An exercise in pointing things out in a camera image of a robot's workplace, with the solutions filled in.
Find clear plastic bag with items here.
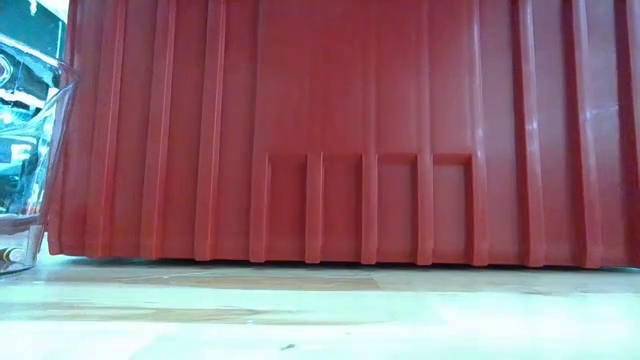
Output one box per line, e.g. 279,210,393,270
0,64,79,276

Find large red plastic bin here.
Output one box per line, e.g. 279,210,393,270
45,0,640,269

